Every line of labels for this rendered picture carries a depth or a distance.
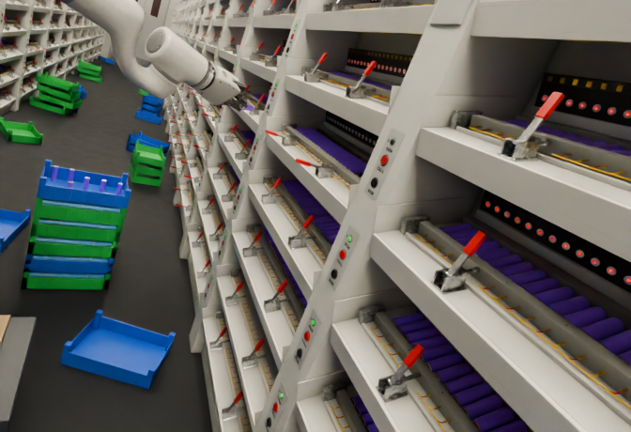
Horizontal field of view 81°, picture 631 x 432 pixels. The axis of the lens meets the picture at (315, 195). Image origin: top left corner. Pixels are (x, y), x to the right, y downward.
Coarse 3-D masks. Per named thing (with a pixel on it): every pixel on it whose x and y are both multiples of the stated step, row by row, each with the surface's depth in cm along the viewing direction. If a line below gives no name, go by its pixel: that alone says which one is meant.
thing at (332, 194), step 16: (272, 128) 122; (304, 128) 126; (336, 128) 116; (272, 144) 116; (288, 160) 102; (304, 160) 97; (304, 176) 91; (320, 192) 83; (336, 192) 78; (352, 192) 70; (336, 208) 76
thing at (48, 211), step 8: (40, 200) 135; (40, 208) 136; (48, 208) 137; (56, 208) 139; (64, 208) 140; (72, 208) 141; (80, 208) 143; (40, 216) 137; (48, 216) 138; (56, 216) 140; (64, 216) 141; (72, 216) 142; (80, 216) 144; (88, 216) 145; (96, 216) 147; (104, 216) 148; (112, 216) 149; (120, 216) 151; (120, 224) 152
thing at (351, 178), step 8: (288, 128) 118; (296, 144) 107; (304, 144) 105; (312, 144) 103; (312, 152) 101; (320, 152) 96; (320, 160) 96; (328, 160) 91; (336, 168) 87; (344, 168) 86; (336, 176) 85; (344, 176) 84; (352, 176) 81; (344, 184) 80; (352, 184) 80
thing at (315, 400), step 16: (304, 384) 72; (320, 384) 73; (336, 384) 74; (352, 384) 77; (304, 400) 73; (320, 400) 73; (336, 400) 74; (352, 400) 72; (304, 416) 70; (320, 416) 70; (336, 416) 70; (352, 416) 68; (368, 416) 69
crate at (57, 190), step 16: (48, 160) 147; (48, 176) 149; (64, 176) 153; (80, 176) 156; (96, 176) 159; (112, 176) 162; (48, 192) 135; (64, 192) 138; (80, 192) 140; (96, 192) 143; (112, 192) 159; (128, 192) 148
